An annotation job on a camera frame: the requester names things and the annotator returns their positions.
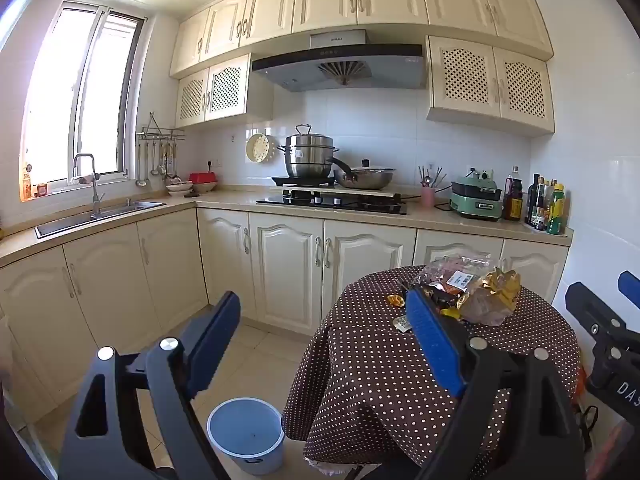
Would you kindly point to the light blue plastic bucket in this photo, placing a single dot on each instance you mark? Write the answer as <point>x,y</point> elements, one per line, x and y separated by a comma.
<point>245,435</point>

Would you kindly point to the beige countertop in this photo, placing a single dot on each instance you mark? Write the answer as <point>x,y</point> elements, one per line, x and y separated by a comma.
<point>230,202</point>

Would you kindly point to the white bowl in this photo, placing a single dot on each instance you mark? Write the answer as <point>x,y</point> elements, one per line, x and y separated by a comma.
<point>205,188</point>

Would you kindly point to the grey range hood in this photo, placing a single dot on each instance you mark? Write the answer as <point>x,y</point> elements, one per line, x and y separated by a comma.
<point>340,67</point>

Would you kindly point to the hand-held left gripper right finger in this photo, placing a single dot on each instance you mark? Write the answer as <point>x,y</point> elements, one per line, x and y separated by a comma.
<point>435,340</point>

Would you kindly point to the dark brown snack wrapper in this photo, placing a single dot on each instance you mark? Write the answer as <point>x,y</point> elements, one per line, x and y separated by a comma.
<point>442,297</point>

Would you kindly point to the large soy sauce bottle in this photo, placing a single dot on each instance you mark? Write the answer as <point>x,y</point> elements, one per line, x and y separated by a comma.
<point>512,200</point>

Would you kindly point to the dark bottle with label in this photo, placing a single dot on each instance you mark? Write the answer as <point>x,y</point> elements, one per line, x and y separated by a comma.
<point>540,210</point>

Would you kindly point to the small red container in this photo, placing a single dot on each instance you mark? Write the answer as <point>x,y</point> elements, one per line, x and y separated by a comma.
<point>41,189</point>

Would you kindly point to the red box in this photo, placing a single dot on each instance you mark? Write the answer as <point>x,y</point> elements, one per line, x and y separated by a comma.
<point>202,178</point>

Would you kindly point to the steel steamer pot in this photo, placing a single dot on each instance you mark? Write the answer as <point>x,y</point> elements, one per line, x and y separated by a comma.
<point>305,157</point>

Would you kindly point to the steel sink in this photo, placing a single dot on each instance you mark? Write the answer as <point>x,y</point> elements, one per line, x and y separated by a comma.
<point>95,220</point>

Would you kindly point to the gold foil wrapper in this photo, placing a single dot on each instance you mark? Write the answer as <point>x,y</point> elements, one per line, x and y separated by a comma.
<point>500,285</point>

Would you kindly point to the dark glass bottle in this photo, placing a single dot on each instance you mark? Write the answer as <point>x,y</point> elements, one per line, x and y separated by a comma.
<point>531,200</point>

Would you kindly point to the cloth on faucet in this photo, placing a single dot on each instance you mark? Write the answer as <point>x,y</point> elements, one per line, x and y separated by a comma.
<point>85,178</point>

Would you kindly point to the cream squeeze packet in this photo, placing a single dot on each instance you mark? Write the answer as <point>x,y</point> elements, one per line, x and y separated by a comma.
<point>401,324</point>

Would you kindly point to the cream perforated steamer plate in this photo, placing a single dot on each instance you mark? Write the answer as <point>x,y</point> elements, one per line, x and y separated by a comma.
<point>257,149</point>

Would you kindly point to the green electric cooker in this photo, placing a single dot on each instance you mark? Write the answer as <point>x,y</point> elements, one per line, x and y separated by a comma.
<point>475,200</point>

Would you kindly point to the steel faucet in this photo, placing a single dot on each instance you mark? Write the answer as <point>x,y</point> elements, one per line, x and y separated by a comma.
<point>94,195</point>

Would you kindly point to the sliding window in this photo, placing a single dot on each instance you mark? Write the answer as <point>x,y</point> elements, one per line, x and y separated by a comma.
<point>60,100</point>

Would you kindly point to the cream lower cabinets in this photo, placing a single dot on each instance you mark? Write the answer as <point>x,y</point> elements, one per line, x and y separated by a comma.
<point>290,270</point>

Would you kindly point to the wide cream lattice cabinet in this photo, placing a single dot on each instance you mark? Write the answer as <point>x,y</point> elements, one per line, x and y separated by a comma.
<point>480,85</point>

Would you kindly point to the amber bottle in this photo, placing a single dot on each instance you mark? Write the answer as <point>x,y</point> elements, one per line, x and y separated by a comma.
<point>550,192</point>

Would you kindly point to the steel wok with lid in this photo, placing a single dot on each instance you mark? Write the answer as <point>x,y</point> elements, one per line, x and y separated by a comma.
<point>365,177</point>

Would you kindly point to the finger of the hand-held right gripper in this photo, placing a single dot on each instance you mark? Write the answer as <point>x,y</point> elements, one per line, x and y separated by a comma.
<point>631,287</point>
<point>592,307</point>

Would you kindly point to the round polka-dot table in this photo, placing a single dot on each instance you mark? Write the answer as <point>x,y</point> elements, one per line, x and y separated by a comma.
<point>370,360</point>

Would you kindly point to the clear plastic bag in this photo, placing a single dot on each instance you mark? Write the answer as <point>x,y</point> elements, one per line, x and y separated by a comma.
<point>487,312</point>

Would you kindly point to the green bottle yellow cap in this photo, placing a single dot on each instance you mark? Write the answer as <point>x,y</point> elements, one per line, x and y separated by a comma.
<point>556,215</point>

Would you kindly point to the red printed snack bag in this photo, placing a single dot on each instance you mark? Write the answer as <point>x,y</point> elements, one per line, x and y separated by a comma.
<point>457,266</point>

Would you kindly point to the stack of white bowls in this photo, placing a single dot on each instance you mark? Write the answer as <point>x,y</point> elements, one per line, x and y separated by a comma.
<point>178,189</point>

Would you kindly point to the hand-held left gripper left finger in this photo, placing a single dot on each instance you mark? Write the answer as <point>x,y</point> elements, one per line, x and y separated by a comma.
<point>215,340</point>

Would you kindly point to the black glass gas stove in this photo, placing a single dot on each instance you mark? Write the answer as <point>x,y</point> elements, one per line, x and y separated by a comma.
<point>330,204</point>

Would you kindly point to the cream lattice door cabinet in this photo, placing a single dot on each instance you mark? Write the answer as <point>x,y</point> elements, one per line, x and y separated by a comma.
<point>225,90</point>

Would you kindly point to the pale wooden board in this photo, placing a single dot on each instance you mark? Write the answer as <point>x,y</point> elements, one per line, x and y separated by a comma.
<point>350,192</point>

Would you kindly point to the wall utensil rack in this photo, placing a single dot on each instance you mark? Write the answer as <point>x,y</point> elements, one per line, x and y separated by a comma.
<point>160,134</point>

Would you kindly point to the black induction cooker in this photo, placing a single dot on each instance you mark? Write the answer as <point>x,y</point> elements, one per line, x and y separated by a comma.
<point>300,181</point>

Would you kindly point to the orange wrapper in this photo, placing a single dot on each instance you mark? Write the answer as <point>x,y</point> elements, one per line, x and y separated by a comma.
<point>396,300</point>

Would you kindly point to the pink utensil holder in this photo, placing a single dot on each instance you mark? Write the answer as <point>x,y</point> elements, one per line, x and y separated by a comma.
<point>428,197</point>

